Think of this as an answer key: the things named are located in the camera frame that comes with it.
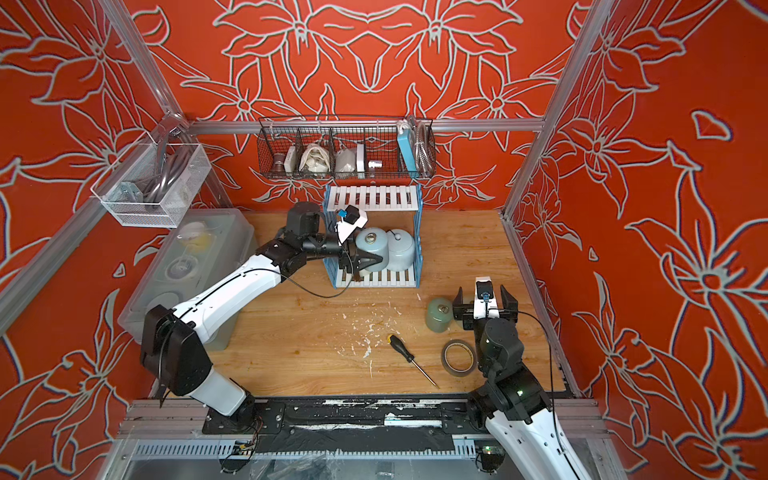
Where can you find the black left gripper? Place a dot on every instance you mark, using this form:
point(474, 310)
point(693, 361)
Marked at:
point(348, 263)

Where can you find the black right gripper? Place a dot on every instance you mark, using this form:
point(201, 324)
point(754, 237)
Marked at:
point(465, 311)

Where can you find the blue tea canister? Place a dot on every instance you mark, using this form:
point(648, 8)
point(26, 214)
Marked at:
point(373, 240)

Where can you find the blue white slatted shelf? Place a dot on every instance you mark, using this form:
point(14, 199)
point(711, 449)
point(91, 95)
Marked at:
point(382, 223)

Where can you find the green tea canister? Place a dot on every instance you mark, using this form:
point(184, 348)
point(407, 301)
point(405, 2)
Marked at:
point(439, 315)

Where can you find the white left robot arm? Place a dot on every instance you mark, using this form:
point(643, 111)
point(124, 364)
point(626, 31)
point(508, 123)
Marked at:
point(174, 338)

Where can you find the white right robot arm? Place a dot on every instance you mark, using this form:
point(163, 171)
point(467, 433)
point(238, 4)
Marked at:
point(511, 404)

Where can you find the pale blue round jar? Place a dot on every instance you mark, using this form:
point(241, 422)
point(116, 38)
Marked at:
point(401, 250)

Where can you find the brown tape roll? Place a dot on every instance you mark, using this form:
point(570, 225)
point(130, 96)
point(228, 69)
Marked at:
point(458, 358)

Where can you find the black yellow screwdriver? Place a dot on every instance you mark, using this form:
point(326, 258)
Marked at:
point(400, 347)

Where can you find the light blue flat box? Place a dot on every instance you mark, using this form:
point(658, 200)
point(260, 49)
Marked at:
point(405, 143)

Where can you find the translucent plastic storage box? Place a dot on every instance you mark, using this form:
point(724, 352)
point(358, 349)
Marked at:
point(208, 245)

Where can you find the grey tubes in basket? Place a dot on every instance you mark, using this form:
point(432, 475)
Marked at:
point(151, 187)

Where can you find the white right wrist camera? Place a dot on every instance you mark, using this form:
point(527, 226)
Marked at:
point(484, 302)

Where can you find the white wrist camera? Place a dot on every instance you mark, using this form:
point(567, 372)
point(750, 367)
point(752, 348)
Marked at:
point(349, 220)
point(484, 302)

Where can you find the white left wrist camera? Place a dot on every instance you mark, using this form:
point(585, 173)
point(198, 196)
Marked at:
point(349, 220)

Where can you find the black wire basket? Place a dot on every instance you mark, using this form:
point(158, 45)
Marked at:
point(282, 140)

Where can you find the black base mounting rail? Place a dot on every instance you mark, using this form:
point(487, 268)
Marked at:
point(449, 413)

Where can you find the clear plastic wall basket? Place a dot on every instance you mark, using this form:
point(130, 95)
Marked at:
point(137, 159)

